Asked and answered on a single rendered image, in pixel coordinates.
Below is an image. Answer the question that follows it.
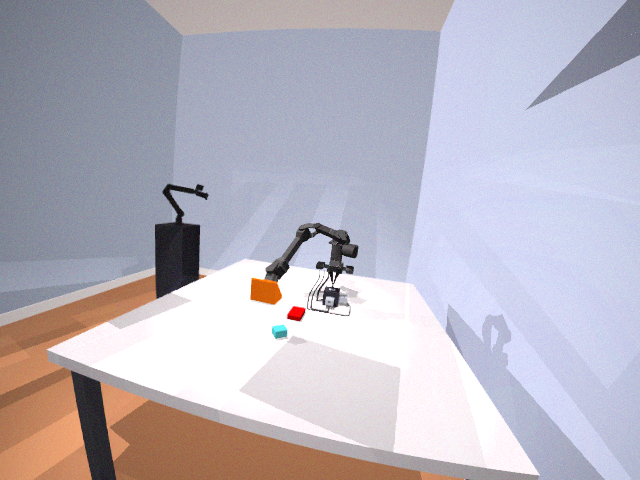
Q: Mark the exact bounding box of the red rectangular block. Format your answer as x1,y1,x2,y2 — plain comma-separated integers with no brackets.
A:
286,306,306,321

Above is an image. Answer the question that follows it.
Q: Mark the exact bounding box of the small cyan block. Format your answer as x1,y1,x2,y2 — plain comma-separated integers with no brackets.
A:
272,325,288,339

